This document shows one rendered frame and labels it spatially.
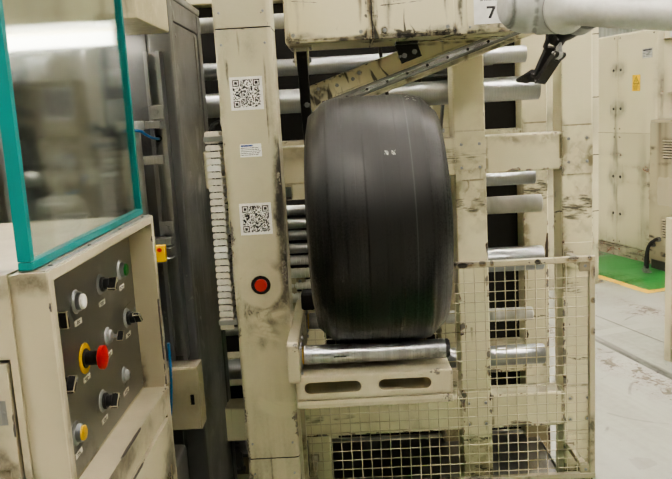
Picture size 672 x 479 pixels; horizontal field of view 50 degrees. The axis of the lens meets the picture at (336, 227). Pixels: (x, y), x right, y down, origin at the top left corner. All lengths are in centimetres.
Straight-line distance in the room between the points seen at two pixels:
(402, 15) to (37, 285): 124
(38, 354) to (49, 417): 9
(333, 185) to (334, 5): 62
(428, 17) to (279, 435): 113
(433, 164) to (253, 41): 50
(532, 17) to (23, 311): 98
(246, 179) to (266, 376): 48
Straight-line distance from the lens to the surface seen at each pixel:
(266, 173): 170
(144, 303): 158
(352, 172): 151
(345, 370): 171
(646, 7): 133
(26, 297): 106
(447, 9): 198
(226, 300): 177
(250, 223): 171
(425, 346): 171
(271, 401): 183
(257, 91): 169
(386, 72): 209
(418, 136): 156
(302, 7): 196
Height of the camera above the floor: 146
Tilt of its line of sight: 9 degrees down
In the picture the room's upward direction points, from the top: 3 degrees counter-clockwise
